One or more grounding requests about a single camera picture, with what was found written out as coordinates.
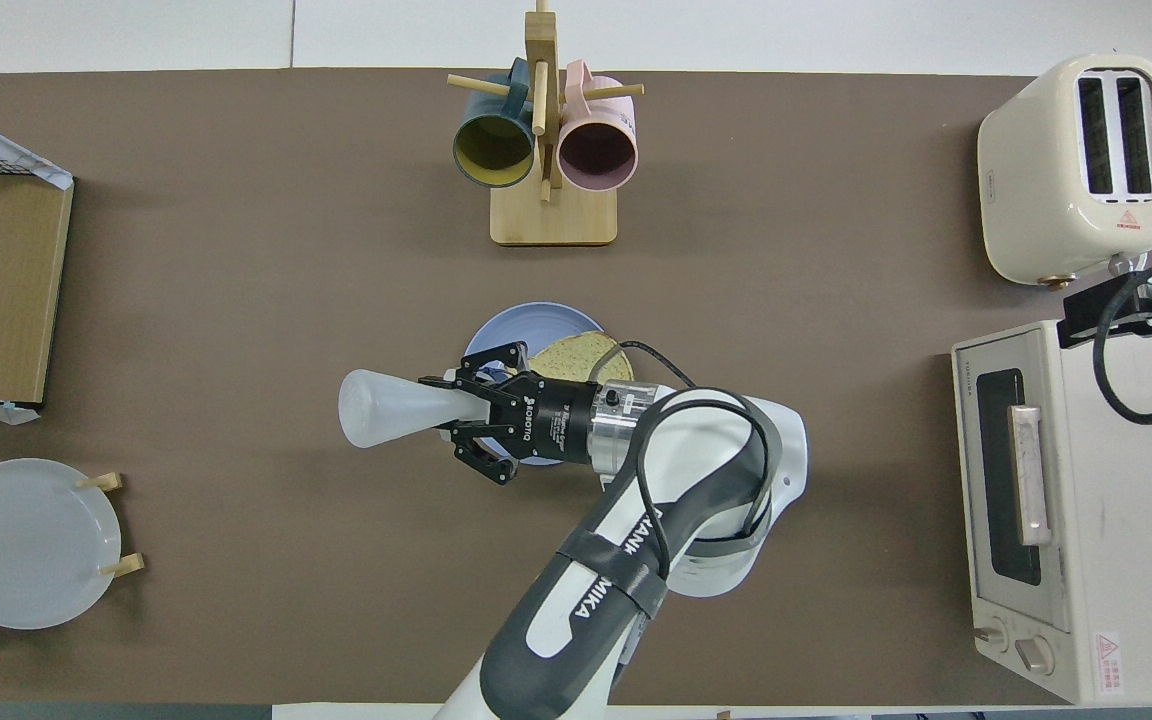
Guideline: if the pale grey plate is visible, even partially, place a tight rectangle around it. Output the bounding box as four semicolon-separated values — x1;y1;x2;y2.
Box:
0;458;123;631

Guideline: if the dark teal mug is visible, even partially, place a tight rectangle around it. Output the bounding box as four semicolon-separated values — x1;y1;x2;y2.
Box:
452;57;537;189

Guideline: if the pink ribbed mug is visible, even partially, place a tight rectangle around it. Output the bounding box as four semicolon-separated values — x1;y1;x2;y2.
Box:
557;60;639;194

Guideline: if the brown table mat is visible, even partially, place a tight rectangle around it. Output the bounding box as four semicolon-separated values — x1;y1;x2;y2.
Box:
0;68;1067;706

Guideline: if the toasted bread slice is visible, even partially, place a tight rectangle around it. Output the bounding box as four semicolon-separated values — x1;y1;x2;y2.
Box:
526;331;636;385

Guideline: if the seasoning bottle with blue cap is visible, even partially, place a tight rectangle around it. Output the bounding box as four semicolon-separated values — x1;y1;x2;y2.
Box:
338;368;493;450

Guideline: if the blue round plate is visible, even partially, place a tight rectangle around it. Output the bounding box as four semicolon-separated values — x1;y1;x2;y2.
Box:
463;302;609;468

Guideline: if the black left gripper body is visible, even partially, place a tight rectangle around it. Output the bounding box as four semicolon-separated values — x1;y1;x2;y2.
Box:
494;375;599;468

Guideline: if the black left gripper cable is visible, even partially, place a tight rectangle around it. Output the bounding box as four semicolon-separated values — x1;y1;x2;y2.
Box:
619;340;773;561

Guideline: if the white toaster oven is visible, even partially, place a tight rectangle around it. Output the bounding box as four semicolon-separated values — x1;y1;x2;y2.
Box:
951;320;1152;706

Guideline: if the wooden plate rack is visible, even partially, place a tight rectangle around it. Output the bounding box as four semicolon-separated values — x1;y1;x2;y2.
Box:
0;472;146;629

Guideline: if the wooden mug tree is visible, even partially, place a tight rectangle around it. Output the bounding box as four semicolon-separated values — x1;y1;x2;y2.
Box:
447;0;645;247

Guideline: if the cream two-slot toaster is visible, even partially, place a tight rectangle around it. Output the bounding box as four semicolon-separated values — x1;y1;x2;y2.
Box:
977;53;1152;286

